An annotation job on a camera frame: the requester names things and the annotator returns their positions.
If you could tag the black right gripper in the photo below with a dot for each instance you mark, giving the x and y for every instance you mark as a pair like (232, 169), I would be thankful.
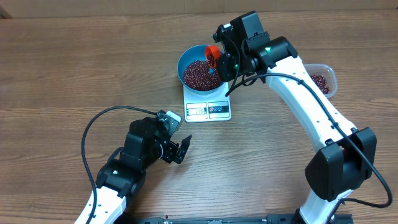
(224, 66)

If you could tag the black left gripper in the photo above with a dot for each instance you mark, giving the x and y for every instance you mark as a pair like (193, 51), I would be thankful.
(171, 148)

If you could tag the orange plastic measuring scoop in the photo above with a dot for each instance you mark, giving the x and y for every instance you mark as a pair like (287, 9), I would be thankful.
(212, 54)

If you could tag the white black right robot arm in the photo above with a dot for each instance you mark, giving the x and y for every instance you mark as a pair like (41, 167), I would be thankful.
(344, 155)

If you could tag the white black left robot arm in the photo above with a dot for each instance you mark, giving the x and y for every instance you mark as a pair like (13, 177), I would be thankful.
(124, 173)

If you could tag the blue bowl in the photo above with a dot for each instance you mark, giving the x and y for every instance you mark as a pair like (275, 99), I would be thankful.
(196, 52)

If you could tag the white digital kitchen scale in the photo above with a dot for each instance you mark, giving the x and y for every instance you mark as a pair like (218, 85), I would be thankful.
(206, 106)

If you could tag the red adzuki beans in bowl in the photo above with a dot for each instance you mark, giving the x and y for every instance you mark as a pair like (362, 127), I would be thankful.
(199, 76)

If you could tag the red adzuki beans in container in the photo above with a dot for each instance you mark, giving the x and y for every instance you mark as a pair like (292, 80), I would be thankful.
(321, 83)

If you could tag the clear plastic bean container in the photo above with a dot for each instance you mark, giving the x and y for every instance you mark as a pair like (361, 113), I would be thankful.
(327, 72)

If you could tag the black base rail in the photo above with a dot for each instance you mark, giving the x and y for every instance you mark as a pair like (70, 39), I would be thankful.
(269, 219)

